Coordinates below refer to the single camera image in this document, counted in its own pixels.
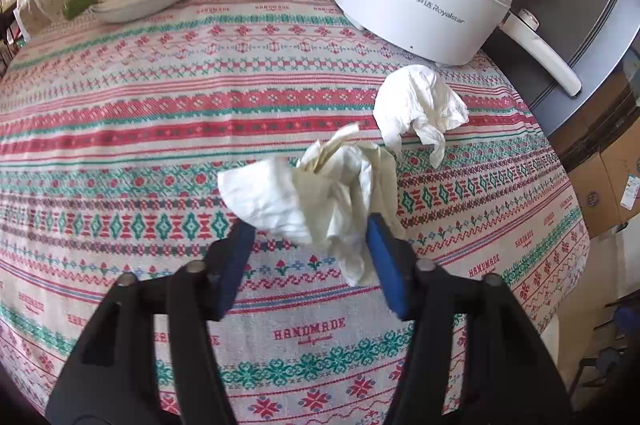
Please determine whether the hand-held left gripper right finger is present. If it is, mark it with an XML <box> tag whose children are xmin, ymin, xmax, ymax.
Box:
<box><xmin>366</xmin><ymin>213</ymin><xmax>573</xmax><ymax>425</ymax></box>

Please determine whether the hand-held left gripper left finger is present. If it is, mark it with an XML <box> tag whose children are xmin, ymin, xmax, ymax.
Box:
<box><xmin>45</xmin><ymin>221</ymin><xmax>257</xmax><ymax>425</ymax></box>

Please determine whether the white tissue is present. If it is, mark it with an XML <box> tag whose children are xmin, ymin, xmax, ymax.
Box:
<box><xmin>217</xmin><ymin>156</ymin><xmax>321</xmax><ymax>249</ymax></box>
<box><xmin>374</xmin><ymin>65</ymin><xmax>470</xmax><ymax>169</ymax></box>

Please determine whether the cream tissue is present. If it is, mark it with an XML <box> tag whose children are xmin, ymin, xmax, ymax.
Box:
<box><xmin>294</xmin><ymin>123</ymin><xmax>407</xmax><ymax>287</ymax></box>

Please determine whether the patterned woven tablecloth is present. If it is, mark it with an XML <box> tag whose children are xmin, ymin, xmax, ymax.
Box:
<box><xmin>0</xmin><ymin>0</ymin><xmax>591</xmax><ymax>425</ymax></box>

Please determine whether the cardboard box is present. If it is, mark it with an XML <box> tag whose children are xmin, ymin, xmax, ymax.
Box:
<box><xmin>567</xmin><ymin>132</ymin><xmax>640</xmax><ymax>239</ymax></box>
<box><xmin>550</xmin><ymin>70</ymin><xmax>640</xmax><ymax>158</ymax></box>

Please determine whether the light green vegetable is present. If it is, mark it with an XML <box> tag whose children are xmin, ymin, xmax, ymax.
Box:
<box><xmin>62</xmin><ymin>0</ymin><xmax>102</xmax><ymax>20</ymax></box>

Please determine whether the grey cabinet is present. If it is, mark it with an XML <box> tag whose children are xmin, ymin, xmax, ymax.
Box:
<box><xmin>480</xmin><ymin>0</ymin><xmax>640</xmax><ymax>133</ymax></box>

